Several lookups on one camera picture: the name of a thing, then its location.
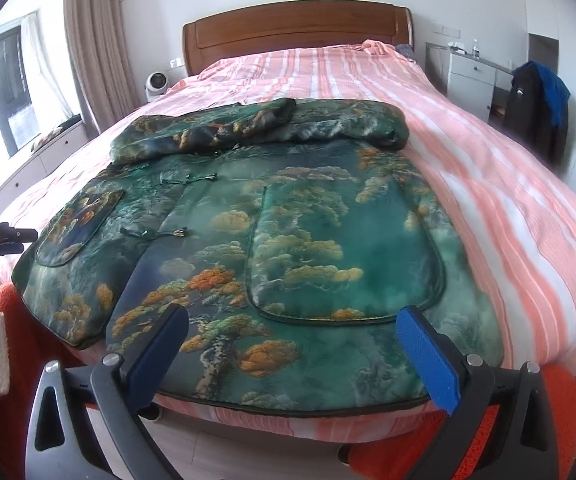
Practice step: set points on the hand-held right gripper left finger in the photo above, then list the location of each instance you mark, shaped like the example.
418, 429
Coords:
153, 355

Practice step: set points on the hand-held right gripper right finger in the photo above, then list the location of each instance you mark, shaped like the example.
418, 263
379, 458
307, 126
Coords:
430, 360

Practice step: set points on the green printed jacket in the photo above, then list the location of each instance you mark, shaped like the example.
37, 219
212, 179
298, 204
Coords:
278, 240

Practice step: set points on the white low cabinet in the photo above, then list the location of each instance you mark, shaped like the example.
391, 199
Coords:
32, 170

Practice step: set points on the window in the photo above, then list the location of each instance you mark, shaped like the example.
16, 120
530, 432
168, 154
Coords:
15, 85

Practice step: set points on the pink striped bed sheet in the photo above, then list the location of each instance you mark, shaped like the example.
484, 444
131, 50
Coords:
508, 200

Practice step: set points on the beige curtain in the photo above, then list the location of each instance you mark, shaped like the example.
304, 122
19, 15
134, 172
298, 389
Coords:
95, 50

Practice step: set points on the white round fan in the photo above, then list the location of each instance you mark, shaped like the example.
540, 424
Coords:
157, 85

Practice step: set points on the dark jacket on chair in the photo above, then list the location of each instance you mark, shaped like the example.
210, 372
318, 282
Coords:
530, 110

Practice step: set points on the white desk cabinet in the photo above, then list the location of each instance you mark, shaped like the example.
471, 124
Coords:
470, 77

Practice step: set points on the blue cloth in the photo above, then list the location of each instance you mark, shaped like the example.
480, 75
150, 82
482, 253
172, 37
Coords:
553, 90

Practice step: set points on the grey pillow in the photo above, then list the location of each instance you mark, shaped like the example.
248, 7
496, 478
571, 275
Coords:
406, 51

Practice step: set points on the clear bottle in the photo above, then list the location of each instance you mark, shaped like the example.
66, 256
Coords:
475, 49

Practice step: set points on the wooden bed headboard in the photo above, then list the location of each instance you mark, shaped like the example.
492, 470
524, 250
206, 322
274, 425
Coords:
298, 35

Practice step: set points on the white wall socket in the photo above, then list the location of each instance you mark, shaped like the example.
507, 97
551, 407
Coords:
175, 63

